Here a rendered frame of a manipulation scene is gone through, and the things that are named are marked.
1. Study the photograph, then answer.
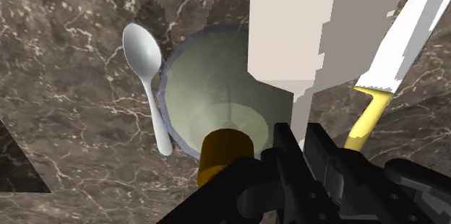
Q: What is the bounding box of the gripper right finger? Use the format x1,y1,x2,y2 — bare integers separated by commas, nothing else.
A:
304,122,451,224

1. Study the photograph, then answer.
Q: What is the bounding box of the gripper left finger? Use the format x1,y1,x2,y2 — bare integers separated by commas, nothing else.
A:
156,122,340,224

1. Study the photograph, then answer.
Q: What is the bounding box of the dark yellow cylinder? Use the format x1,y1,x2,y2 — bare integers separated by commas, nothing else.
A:
196,128,255,189

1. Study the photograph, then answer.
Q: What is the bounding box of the pale green bowl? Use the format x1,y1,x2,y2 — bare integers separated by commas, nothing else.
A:
156,22,295,160

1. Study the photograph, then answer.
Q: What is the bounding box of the white spoon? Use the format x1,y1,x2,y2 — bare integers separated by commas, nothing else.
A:
121,22,174,158

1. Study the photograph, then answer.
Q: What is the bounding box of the yellow-handled white knife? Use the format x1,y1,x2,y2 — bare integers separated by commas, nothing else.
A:
343,0,451,152

